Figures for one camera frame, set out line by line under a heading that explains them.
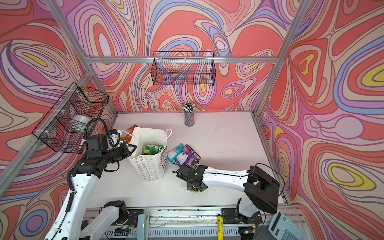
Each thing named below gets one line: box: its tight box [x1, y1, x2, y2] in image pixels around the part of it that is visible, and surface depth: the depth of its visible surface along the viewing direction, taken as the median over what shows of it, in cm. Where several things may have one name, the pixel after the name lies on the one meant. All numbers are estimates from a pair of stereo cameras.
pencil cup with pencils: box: [183, 102, 196, 127], surface depth 103 cm
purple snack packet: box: [174, 144, 201, 167], surface depth 91 cm
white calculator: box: [268, 209, 305, 240], surface depth 70 cm
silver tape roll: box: [68, 114, 91, 133], surface depth 73 cm
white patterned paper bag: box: [128, 126, 173, 182], surface depth 78 cm
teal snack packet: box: [167, 143, 184, 165], surface depth 95 cm
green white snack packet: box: [143, 144, 165, 155], surface depth 88 cm
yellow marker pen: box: [217, 216, 224, 240], surface depth 71 cm
